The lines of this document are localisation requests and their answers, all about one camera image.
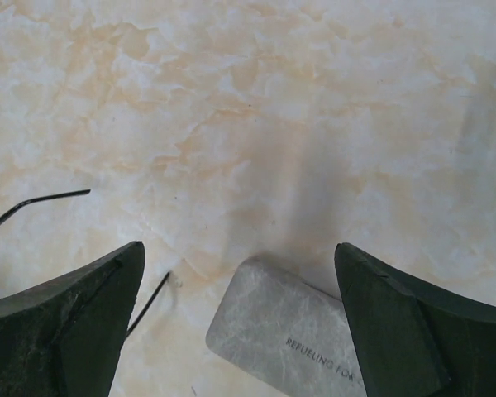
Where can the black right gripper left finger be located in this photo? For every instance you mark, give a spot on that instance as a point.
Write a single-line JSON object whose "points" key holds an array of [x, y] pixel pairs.
{"points": [[64, 337]]}

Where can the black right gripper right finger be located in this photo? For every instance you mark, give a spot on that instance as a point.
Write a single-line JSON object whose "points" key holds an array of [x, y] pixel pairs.
{"points": [[411, 337]]}

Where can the grey glasses case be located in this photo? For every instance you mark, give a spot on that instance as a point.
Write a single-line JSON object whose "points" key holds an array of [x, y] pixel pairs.
{"points": [[285, 332]]}

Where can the black thin-frame glasses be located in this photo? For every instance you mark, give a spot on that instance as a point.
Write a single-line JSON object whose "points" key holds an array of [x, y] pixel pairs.
{"points": [[9, 213]]}

